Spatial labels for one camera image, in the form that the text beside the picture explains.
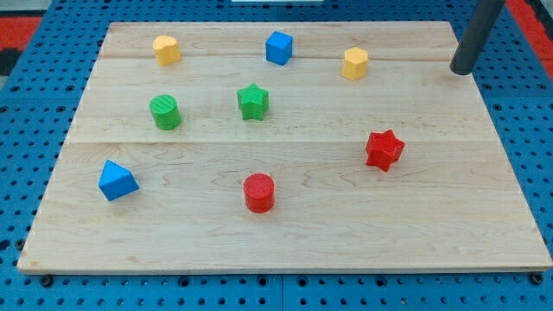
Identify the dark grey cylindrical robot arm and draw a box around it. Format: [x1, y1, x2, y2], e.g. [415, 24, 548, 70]
[449, 0, 506, 75]

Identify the green star block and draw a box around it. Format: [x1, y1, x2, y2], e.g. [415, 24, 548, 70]
[237, 84, 269, 121]

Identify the red star block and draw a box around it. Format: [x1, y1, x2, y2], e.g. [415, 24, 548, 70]
[365, 129, 405, 172]

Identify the red cylinder block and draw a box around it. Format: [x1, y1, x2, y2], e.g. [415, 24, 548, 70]
[243, 173, 275, 213]

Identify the light wooden board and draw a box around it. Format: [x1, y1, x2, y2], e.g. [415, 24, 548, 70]
[17, 22, 552, 275]

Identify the blue cube block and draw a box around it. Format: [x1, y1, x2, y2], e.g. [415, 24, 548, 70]
[265, 31, 293, 66]

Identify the green cylinder block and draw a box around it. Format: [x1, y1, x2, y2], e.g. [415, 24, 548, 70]
[149, 94, 181, 130]

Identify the yellow hexagon block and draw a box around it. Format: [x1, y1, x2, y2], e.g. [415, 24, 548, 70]
[341, 48, 368, 80]

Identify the yellow heart block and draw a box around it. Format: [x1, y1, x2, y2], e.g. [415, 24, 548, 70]
[152, 35, 181, 67]

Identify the blue triangle block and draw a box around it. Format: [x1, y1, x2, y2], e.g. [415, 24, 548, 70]
[98, 160, 139, 201]

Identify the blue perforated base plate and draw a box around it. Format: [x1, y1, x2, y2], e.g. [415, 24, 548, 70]
[1, 1, 552, 310]

